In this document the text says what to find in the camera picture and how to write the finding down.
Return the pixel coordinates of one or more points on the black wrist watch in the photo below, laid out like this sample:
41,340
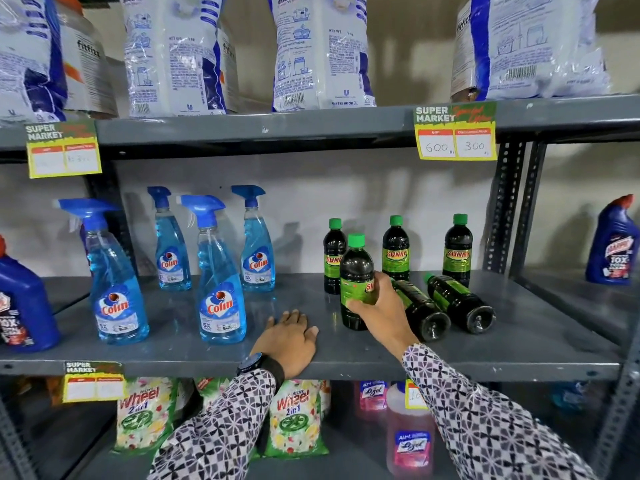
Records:
260,365

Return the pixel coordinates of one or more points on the blue toilet cleaner bottle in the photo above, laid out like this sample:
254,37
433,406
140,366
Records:
22,304
615,244

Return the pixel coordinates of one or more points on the blue glass cleaner spray bottle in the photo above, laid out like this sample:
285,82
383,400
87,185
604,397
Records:
171,254
117,294
256,254
220,294

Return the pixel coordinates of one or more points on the person's left forearm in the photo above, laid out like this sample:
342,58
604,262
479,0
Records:
220,429

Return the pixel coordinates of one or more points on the small yellow price tag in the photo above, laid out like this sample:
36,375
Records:
415,394

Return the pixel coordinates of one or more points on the person's right hand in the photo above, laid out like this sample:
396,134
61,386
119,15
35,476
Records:
390,319

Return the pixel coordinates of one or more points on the dark bottle with green cap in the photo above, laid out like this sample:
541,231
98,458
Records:
457,257
425,314
334,259
355,274
396,254
462,304

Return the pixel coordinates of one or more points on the person's left thumb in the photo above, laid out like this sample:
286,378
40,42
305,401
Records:
311,335

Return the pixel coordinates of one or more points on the person's right forearm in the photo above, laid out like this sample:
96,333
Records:
480,424

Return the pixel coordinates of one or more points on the person's left hand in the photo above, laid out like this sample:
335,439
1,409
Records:
287,347

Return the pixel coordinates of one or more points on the green detergent powder packet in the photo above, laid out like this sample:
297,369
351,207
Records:
210,392
295,419
145,414

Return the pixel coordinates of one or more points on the person's right thumb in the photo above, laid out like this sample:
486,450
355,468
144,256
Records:
360,307

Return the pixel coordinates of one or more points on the white and blue detergent bag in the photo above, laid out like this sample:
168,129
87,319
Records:
320,54
535,44
25,54
170,59

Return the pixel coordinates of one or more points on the pink floor cleaner bottle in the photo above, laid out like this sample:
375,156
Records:
372,397
410,439

